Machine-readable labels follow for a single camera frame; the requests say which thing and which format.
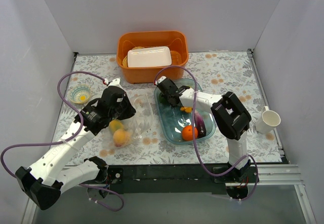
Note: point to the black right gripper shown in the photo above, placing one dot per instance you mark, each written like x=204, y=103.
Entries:
x=171, y=97

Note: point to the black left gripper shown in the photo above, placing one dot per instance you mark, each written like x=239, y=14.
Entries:
x=125, y=108

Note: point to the clear zip top bag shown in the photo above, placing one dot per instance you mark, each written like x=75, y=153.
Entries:
x=139, y=123

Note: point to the yellow peach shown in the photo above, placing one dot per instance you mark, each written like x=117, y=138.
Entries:
x=122, y=138

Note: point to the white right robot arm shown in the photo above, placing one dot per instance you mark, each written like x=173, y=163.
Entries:
x=231, y=117

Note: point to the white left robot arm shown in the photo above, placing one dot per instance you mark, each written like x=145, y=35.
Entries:
x=45, y=180

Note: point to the green lime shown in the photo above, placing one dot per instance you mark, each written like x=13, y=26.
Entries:
x=162, y=99

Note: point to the orange ginger root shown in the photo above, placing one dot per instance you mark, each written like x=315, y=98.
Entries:
x=186, y=109

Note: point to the clear blue plastic tray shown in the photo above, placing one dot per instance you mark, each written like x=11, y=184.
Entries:
x=173, y=120

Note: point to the small patterned bowl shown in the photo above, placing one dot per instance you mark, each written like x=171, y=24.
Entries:
x=80, y=94

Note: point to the white rectangular dish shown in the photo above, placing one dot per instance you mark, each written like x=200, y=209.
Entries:
x=148, y=57

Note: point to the orange tangerine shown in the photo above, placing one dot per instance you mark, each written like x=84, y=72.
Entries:
x=189, y=133

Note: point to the yellow plate in basket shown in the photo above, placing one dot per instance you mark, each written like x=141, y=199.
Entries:
x=125, y=60

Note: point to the orange plastic basket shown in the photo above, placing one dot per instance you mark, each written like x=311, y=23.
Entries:
x=174, y=40

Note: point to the purple eggplant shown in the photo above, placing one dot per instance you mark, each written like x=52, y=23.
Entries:
x=200, y=125

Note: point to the white plastic cup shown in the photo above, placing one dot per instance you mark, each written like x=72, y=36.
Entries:
x=268, y=120

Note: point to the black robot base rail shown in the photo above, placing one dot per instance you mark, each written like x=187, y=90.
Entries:
x=183, y=178

